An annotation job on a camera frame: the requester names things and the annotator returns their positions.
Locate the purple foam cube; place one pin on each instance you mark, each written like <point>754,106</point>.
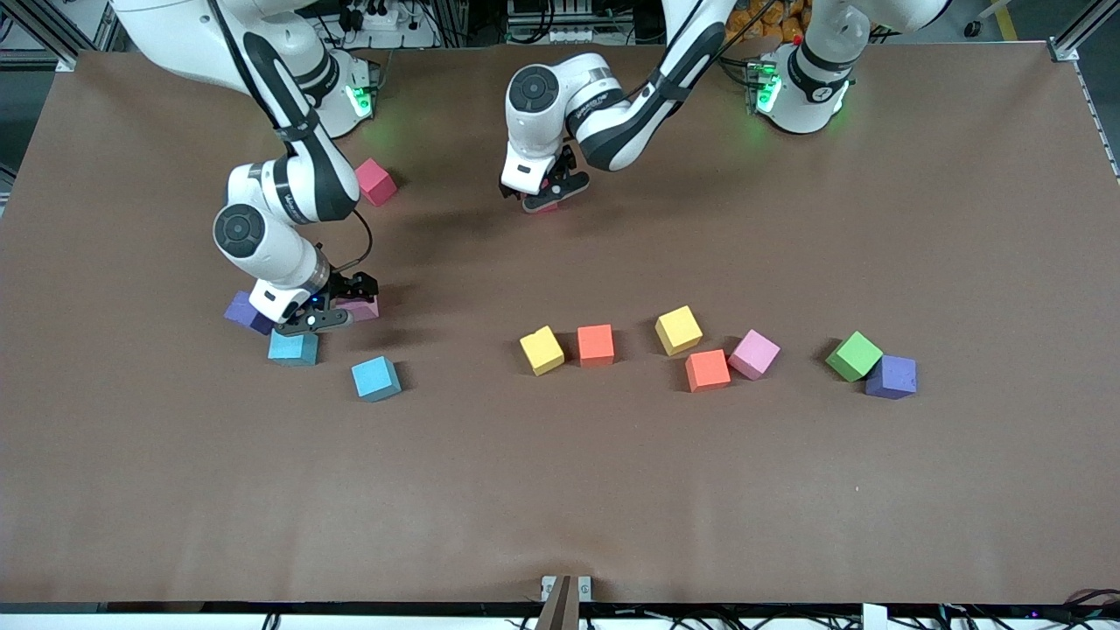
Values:
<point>891,377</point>
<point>238,313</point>

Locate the green foam cube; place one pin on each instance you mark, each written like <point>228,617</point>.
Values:
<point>854,356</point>

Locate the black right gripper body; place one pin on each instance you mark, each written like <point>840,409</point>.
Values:
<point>351,286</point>

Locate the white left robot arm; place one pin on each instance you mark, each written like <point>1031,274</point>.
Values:
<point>525,140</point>

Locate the white power strip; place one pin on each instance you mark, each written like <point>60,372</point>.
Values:
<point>573,36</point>
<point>382,19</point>

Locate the tan camera post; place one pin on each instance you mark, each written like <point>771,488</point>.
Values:
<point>560,612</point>

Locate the orange foam cube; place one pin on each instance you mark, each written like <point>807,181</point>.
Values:
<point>596,344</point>
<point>707,370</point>

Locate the red foam cube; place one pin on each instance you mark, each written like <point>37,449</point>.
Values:
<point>381,184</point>
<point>547,208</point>

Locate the yellow foam cube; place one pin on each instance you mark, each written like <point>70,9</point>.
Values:
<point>679,330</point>
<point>542,350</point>

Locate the small black caster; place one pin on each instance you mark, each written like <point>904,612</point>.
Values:
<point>969,28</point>

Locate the aluminium frame profile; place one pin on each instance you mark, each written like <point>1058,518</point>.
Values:
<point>61,54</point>
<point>1072,44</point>

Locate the orange snack bag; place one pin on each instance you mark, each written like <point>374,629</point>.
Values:
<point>770,22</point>

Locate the cyan foam cube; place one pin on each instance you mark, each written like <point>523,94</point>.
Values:
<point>293,350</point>
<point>376,378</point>

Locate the pink foam cube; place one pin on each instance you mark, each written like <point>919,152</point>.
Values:
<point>363,311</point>
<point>754,354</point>

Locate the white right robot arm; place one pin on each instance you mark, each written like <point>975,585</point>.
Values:
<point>271,262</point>

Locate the white metal bracket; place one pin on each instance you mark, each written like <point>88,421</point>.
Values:
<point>585,589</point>

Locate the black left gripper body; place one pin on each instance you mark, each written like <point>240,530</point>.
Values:
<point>564,164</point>

